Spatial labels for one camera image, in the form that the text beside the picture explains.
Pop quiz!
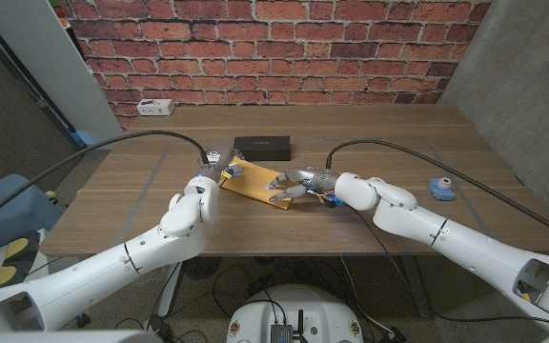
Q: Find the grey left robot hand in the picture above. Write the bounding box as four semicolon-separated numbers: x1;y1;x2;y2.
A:
197;146;247;186

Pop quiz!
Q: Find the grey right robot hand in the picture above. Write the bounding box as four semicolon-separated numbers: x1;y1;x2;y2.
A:
267;166;347;209

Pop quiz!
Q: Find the yellow manila envelope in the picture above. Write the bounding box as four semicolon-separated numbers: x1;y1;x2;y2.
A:
217;156;295;211

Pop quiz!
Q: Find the black rectangular box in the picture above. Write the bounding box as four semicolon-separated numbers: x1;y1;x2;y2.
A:
233;135;293;162

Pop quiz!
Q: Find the white power strip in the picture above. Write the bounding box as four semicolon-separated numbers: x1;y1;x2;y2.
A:
136;98;176;117

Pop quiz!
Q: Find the round black fan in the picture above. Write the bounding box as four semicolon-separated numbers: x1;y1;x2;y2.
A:
183;256;222;280

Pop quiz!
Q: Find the printed brick backdrop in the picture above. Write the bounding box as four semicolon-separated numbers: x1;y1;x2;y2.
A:
59;0;493;130

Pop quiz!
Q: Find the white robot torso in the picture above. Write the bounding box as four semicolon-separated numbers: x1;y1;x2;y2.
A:
226;284;364;343

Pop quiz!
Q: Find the white table leg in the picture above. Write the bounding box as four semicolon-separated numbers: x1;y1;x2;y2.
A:
157;261;183;318

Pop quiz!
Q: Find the white pillar panel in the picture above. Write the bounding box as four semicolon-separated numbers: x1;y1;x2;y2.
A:
0;0;124;151

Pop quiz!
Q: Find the black and yellow pedal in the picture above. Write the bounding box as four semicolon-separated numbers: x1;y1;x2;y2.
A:
0;231;41;293

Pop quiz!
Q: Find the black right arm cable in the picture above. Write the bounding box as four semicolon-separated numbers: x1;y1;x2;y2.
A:
325;138;549;247

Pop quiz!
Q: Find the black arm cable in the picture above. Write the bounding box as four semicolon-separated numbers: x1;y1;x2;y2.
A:
0;130;212;234
325;138;549;247

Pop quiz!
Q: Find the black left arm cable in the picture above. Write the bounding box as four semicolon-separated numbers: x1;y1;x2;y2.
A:
0;130;212;234

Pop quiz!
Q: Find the blue toy camera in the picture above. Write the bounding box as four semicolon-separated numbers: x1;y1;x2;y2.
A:
429;176;457;202

